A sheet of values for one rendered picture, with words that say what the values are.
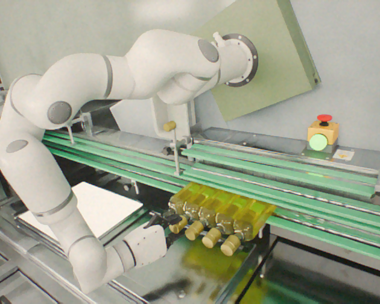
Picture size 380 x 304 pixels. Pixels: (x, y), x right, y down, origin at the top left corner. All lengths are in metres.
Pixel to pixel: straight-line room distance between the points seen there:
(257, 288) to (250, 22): 0.74
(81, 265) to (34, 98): 0.37
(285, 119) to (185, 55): 0.51
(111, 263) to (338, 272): 0.63
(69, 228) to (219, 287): 0.42
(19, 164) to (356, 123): 0.84
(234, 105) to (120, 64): 0.48
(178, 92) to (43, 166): 0.32
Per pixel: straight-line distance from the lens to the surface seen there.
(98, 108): 1.83
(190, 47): 0.62
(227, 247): 0.79
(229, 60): 0.83
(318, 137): 0.90
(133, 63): 0.59
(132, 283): 0.92
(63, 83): 0.53
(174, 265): 0.95
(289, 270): 0.99
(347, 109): 0.96
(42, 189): 0.59
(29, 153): 0.57
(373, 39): 0.92
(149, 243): 0.82
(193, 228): 0.84
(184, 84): 0.66
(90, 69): 0.56
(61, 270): 1.06
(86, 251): 0.71
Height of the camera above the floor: 1.66
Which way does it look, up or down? 46 degrees down
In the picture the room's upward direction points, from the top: 123 degrees counter-clockwise
